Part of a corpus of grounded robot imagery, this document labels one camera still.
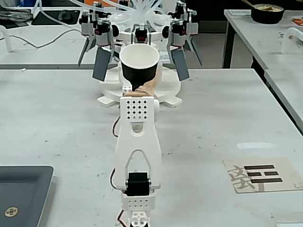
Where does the tan gripper black servo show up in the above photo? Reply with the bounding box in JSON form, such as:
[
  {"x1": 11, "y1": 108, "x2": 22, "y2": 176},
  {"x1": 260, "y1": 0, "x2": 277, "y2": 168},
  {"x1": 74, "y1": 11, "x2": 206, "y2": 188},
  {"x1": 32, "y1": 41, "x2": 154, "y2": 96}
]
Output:
[{"x1": 122, "y1": 68, "x2": 164, "y2": 98}]

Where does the black paper cup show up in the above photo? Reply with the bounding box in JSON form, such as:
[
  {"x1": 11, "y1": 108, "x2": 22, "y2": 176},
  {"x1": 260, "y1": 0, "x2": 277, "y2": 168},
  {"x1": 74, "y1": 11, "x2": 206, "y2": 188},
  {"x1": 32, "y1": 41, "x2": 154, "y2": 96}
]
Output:
[{"x1": 119, "y1": 44, "x2": 160, "y2": 92}]

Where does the printed paper mat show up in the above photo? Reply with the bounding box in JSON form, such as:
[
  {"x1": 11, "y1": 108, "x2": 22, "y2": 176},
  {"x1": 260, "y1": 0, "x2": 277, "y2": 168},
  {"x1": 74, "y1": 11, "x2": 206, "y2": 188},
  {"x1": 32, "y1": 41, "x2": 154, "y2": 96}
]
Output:
[{"x1": 222, "y1": 156, "x2": 303, "y2": 194}]

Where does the white dispenser carousel base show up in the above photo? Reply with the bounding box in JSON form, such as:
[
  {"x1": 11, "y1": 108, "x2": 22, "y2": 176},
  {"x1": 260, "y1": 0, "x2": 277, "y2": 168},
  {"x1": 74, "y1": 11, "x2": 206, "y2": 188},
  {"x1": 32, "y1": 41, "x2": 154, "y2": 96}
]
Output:
[{"x1": 97, "y1": 30, "x2": 183, "y2": 108}]

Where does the grey paddle dispenser unit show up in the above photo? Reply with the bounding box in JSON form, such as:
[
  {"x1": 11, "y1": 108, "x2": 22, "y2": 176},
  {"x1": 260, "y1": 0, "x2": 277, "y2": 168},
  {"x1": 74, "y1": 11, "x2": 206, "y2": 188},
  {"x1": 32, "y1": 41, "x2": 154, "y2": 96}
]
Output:
[
  {"x1": 78, "y1": 9, "x2": 98, "y2": 67},
  {"x1": 91, "y1": 18, "x2": 119, "y2": 82},
  {"x1": 131, "y1": 23, "x2": 152, "y2": 45},
  {"x1": 162, "y1": 20, "x2": 190, "y2": 82},
  {"x1": 175, "y1": 1, "x2": 204, "y2": 67}
]

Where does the clear plastic tube bundle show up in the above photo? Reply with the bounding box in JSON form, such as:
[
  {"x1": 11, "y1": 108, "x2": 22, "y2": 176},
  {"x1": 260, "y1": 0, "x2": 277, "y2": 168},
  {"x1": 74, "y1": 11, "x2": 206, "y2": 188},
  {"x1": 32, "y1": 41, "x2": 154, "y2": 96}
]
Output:
[{"x1": 35, "y1": 0, "x2": 171, "y2": 27}]

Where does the dark table leg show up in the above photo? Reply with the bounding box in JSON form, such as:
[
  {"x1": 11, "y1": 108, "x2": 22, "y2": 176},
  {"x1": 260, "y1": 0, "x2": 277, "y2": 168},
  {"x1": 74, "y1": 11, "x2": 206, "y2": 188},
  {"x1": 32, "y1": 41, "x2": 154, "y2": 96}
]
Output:
[{"x1": 222, "y1": 20, "x2": 237, "y2": 69}]

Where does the black flat pad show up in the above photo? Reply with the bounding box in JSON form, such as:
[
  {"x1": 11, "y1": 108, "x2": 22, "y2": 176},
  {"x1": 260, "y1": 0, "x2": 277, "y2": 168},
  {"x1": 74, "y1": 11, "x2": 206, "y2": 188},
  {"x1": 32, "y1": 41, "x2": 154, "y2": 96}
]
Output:
[{"x1": 31, "y1": 9, "x2": 80, "y2": 26}]

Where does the black food bowl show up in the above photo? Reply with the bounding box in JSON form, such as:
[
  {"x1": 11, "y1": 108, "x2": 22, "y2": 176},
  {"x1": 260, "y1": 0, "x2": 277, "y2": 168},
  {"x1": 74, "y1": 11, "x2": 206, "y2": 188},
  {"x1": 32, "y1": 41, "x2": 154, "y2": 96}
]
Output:
[{"x1": 250, "y1": 3, "x2": 285, "y2": 24}]

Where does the dark crumpled cloth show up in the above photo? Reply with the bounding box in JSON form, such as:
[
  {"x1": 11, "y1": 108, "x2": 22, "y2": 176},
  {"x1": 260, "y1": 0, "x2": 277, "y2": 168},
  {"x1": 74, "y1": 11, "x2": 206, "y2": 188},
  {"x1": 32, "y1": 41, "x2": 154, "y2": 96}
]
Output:
[{"x1": 0, "y1": 4, "x2": 34, "y2": 24}]

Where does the grey plastic tray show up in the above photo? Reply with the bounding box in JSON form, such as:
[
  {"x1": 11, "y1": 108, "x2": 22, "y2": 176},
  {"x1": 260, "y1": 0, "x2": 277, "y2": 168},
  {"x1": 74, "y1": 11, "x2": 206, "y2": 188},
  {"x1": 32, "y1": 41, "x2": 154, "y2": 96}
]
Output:
[{"x1": 0, "y1": 165, "x2": 54, "y2": 227}]

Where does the white flat board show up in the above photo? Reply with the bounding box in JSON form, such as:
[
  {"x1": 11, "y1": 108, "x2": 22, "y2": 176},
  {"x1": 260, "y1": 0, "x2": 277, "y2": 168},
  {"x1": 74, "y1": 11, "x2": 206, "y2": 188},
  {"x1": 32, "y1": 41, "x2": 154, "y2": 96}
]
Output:
[{"x1": 276, "y1": 221, "x2": 303, "y2": 227}]

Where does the grey cable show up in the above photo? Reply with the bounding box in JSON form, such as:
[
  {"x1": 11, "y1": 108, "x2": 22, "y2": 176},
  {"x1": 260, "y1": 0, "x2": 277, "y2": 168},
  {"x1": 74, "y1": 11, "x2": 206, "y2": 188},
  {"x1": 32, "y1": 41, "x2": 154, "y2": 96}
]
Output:
[{"x1": 9, "y1": 26, "x2": 83, "y2": 50}]

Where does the white curved bracket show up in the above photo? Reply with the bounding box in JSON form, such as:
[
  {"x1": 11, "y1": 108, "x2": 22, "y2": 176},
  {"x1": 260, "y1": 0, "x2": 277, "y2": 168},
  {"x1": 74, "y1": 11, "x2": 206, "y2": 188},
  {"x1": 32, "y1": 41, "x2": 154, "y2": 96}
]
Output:
[
  {"x1": 0, "y1": 25, "x2": 27, "y2": 52},
  {"x1": 281, "y1": 27, "x2": 303, "y2": 54}
]

